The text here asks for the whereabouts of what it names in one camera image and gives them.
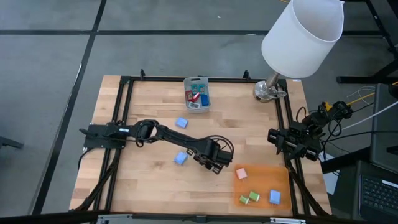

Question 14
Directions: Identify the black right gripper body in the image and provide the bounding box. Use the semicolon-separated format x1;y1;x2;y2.
267;128;321;161

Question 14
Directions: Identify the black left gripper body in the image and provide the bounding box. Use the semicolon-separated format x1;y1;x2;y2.
194;139;233;170

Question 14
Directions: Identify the blue multiport charger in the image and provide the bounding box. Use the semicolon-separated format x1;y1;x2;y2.
173;151;188;166
268;189;282;206
175;116;189;129

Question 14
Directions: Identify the pink wall charger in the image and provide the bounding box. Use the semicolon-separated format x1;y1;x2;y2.
235;167;249;181

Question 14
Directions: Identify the white plastic bin with handles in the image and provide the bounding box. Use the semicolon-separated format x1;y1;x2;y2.
183;76;212;114

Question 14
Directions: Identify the orange mat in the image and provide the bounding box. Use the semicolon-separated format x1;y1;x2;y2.
232;163;292;212

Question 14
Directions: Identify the black laptop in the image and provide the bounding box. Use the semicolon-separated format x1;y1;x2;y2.
353;160;398;224

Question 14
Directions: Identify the table lamp with white shade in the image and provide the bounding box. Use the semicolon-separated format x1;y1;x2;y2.
253;0;345;103

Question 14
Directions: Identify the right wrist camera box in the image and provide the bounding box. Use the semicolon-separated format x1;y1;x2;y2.
290;120;308;135

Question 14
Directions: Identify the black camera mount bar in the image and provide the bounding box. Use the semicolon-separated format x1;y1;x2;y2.
0;210;398;224

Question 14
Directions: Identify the white lamp cable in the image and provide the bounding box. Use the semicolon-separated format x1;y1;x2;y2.
273;86;287;100

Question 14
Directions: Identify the yellow cable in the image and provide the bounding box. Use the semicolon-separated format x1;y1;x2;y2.
340;81;398;110

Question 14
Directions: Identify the black aluminium table frame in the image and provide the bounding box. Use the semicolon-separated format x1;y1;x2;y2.
70;68;333;218

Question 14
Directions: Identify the black desk leg frame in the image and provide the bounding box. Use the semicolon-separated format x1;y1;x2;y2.
336;0;398;85

